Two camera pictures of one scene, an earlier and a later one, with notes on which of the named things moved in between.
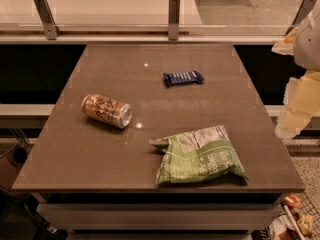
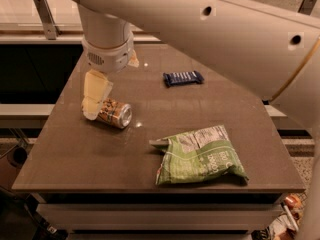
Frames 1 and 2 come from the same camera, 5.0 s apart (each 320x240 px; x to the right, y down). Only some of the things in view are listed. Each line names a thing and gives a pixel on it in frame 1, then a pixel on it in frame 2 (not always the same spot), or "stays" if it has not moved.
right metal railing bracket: x=306 y=7 stays
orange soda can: x=107 y=110 stays
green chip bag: x=200 y=155 stays
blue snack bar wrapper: x=182 y=78 stays
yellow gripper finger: x=287 y=46 → x=134 y=61
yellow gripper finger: x=302 y=103 → x=96 y=91
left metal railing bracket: x=42 y=6 stays
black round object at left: x=18 y=156 stays
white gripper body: x=309 y=47 → x=108 y=59
